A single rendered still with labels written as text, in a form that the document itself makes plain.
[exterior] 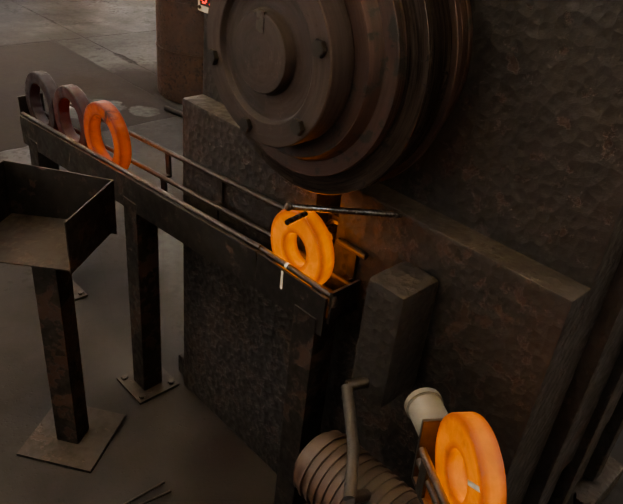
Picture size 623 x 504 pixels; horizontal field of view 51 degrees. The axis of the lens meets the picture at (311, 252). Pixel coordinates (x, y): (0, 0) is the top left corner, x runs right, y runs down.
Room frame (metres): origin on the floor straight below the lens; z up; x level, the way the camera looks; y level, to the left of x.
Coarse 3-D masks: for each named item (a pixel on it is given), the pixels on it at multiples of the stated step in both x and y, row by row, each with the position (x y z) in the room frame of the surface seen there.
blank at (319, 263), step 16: (272, 224) 1.10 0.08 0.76; (304, 224) 1.03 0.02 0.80; (320, 224) 1.03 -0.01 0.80; (272, 240) 1.09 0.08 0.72; (288, 240) 1.08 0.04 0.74; (304, 240) 1.03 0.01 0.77; (320, 240) 1.00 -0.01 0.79; (288, 256) 1.06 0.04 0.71; (320, 256) 0.99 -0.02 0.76; (304, 272) 1.02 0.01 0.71; (320, 272) 0.99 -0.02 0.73
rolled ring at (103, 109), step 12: (96, 108) 1.53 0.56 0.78; (108, 108) 1.51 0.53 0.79; (84, 120) 1.58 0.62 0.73; (96, 120) 1.57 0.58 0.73; (108, 120) 1.49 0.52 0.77; (120, 120) 1.50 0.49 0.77; (84, 132) 1.58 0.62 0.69; (96, 132) 1.58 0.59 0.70; (120, 132) 1.48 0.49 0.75; (96, 144) 1.57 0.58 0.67; (120, 144) 1.47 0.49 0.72; (108, 156) 1.55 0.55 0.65; (120, 156) 1.46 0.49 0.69
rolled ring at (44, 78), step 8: (32, 72) 1.80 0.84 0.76; (40, 72) 1.79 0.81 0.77; (32, 80) 1.80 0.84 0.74; (40, 80) 1.76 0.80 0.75; (48, 80) 1.77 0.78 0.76; (32, 88) 1.82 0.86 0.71; (48, 88) 1.74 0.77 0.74; (56, 88) 1.76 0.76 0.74; (32, 96) 1.83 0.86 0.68; (48, 96) 1.73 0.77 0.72; (32, 104) 1.83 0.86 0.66; (40, 104) 1.84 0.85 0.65; (48, 104) 1.74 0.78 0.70; (32, 112) 1.82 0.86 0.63; (40, 112) 1.83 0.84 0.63; (40, 120) 1.80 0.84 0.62; (48, 120) 1.82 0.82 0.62; (56, 128) 1.73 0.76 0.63
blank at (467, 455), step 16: (448, 416) 0.64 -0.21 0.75; (464, 416) 0.62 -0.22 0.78; (480, 416) 0.62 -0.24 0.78; (448, 432) 0.63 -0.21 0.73; (464, 432) 0.60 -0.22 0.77; (480, 432) 0.59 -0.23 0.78; (448, 448) 0.62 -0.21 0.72; (464, 448) 0.59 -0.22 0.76; (480, 448) 0.57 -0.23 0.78; (496, 448) 0.57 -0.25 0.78; (448, 464) 0.62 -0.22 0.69; (464, 464) 0.62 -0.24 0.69; (480, 464) 0.55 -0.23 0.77; (496, 464) 0.55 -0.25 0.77; (448, 480) 0.60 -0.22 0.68; (464, 480) 0.60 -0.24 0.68; (480, 480) 0.54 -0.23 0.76; (496, 480) 0.54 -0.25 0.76; (448, 496) 0.59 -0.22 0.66; (464, 496) 0.58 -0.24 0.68; (480, 496) 0.52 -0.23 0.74; (496, 496) 0.53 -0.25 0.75
